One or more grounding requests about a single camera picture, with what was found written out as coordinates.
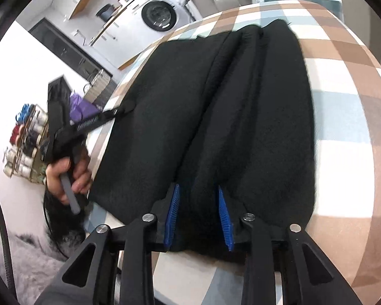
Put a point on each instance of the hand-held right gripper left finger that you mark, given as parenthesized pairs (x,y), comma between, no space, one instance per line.
(172,216)

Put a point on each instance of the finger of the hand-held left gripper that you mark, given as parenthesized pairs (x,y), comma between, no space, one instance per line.
(114,113)

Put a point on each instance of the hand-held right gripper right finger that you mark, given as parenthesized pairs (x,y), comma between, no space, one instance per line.
(225,222)

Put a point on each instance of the black t-shirt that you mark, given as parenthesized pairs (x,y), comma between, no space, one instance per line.
(247,117)

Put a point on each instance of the person's left hand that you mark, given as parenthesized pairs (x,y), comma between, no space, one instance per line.
(55,178)

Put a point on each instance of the woven basket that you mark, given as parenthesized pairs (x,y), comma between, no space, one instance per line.
(97,85)

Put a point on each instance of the rows of assorted shoes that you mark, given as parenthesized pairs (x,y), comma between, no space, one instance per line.
(36,119)

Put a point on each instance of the wooden shoe rack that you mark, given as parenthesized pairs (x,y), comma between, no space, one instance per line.
(28,139)

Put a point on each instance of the purple bag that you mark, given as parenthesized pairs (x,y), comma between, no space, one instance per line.
(79,108)

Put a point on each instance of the white base cabinets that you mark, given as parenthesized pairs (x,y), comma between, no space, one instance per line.
(127,38)

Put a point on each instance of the dark door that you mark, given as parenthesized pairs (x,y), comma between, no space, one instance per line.
(63,47)

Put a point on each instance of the dark cooking pot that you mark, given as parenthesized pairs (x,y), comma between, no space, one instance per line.
(106,12)

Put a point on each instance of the white washing machine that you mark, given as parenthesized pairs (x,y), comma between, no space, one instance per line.
(157,14)

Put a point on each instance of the grey fleece garment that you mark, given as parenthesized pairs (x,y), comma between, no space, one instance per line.
(28,260)

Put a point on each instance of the brown blue checked tablecloth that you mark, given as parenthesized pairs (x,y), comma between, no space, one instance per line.
(343,117)

